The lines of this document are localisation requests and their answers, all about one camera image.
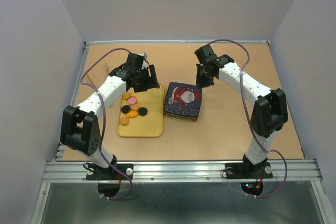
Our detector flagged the gold tin lid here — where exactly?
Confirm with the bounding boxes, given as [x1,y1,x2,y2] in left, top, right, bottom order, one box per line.
[163,82,203,114]

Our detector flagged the metal tongs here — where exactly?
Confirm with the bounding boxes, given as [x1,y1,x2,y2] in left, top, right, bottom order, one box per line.
[88,61,109,87]

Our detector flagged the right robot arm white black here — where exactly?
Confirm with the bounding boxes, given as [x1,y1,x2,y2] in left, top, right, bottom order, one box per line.
[195,44,288,179]

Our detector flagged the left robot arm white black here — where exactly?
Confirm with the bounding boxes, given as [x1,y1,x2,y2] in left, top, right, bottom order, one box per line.
[60,52,160,179]

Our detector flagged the tan cookie top left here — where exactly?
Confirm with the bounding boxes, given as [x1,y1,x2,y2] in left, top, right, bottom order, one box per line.
[122,93,131,100]

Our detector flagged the pink round cookie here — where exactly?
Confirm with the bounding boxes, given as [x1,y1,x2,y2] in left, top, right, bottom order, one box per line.
[128,97,137,105]

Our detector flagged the tan flower cookie middle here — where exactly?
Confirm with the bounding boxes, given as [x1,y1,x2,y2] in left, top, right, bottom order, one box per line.
[131,104,140,111]

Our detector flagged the black round cookie right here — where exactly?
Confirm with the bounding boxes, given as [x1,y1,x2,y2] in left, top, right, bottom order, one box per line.
[138,107,148,116]

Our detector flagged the black round cookie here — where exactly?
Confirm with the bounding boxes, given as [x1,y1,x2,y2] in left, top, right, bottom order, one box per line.
[121,105,131,114]
[138,107,148,116]

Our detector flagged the black round cookie left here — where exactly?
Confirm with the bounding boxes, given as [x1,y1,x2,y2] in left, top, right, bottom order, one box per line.
[121,105,131,114]

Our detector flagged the orange fish cookie on tray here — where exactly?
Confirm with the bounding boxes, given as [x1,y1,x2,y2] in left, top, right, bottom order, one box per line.
[126,110,138,118]

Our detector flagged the tan cookie bottom left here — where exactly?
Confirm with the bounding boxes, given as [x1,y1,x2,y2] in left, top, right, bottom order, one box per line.
[119,117,129,125]

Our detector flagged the gold rectangular tray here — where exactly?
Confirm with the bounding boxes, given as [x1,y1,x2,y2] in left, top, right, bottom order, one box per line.
[117,83,164,137]

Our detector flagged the square cookie tin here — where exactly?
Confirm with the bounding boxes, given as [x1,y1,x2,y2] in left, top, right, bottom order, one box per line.
[163,111,199,122]

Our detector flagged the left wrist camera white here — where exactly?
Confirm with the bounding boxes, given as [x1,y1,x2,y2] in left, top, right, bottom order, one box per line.
[140,52,149,69]

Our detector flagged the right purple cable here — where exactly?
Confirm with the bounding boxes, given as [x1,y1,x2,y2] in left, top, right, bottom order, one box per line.
[208,39,287,199]

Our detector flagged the purple cable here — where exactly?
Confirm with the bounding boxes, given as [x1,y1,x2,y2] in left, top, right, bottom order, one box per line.
[80,48,133,200]
[208,39,287,199]

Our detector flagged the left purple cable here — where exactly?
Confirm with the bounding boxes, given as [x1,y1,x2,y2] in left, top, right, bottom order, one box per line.
[80,48,133,200]

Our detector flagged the aluminium rail frame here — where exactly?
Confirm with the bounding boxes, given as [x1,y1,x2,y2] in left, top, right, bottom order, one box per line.
[30,39,336,224]

